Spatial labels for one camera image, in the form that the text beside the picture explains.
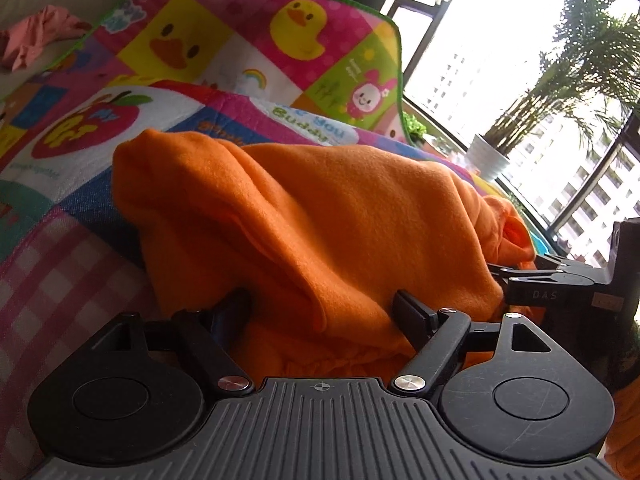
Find orange pumpkin costume garment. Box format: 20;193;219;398
112;130;535;380

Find potted palm in white pot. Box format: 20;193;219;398
465;0;639;182

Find colourful cartoon play mat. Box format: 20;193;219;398
0;0;511;480

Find pink cloth on sofa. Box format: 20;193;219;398
1;6;91;72

